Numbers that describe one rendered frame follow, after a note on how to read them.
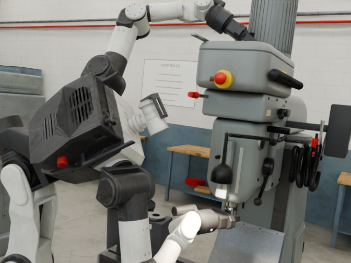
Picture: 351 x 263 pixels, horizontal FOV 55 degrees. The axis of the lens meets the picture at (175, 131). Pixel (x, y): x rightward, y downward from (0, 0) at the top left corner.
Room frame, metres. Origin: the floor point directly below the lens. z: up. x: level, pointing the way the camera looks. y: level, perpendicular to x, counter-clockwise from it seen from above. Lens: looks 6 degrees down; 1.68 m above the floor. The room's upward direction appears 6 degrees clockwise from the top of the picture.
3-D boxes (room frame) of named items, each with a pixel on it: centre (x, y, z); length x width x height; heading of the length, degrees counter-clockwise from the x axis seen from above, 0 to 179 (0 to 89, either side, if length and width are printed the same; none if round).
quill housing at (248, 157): (1.32, -0.25, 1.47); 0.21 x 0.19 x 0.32; 61
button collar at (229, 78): (1.12, -0.14, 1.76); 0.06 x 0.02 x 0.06; 61
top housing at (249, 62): (1.33, -0.26, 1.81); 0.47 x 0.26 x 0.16; 151
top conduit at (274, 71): (1.28, -0.40, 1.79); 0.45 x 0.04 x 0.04; 151
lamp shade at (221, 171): (1.12, -0.17, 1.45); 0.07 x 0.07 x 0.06
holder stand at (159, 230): (1.53, 0.09, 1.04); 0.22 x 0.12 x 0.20; 68
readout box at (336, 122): (1.42, -0.69, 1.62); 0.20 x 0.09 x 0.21; 151
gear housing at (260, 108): (1.35, -0.27, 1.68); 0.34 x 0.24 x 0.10; 151
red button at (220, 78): (1.10, -0.13, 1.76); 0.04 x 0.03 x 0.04; 61
